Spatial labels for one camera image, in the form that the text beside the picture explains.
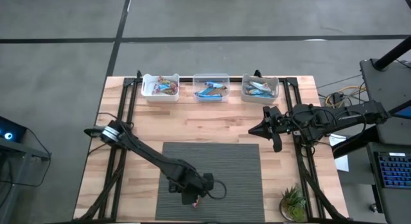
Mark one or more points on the black keyboard tray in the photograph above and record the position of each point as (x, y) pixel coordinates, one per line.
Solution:
(398, 204)

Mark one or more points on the grey woven placemat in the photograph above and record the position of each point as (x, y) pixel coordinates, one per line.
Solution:
(244, 172)

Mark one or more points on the black computer desk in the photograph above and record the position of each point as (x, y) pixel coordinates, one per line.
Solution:
(385, 82)

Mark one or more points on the black aluminium table frame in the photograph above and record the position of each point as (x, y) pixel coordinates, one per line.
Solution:
(236, 79)

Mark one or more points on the potted succulent plant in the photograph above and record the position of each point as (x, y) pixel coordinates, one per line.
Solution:
(293, 204)

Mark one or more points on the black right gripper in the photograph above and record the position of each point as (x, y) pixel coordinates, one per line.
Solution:
(273, 124)

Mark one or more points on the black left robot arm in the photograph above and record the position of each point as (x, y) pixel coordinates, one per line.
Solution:
(144, 153)

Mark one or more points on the light grey plastic bin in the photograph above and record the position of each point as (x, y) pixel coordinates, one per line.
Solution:
(247, 100)

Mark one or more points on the clear plastic bin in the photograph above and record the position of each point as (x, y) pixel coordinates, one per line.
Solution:
(226, 95)

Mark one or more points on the black support beam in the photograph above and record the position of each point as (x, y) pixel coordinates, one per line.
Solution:
(353, 143)

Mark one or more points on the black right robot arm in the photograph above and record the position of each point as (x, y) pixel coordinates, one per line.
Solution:
(340, 118)

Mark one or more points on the black pole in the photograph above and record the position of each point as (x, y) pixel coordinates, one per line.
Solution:
(395, 54)

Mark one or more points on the grey equipment cart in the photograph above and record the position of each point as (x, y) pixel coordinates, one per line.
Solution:
(29, 150)

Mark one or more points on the red and blue granola bar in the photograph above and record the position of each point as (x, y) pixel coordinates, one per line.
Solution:
(164, 87)

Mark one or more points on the tablet screen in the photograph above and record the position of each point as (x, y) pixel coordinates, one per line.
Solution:
(404, 112)

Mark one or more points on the black computer with blue light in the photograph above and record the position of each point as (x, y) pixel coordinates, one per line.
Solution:
(16, 127)

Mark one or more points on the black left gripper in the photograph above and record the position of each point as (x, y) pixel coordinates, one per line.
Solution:
(192, 187)

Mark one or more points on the green and red granola bar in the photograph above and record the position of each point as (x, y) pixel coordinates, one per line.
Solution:
(173, 90)

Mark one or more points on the black computer keyboard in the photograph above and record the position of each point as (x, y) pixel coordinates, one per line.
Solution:
(395, 169)

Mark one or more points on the white paper sheet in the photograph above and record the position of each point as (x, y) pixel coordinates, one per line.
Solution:
(343, 163)

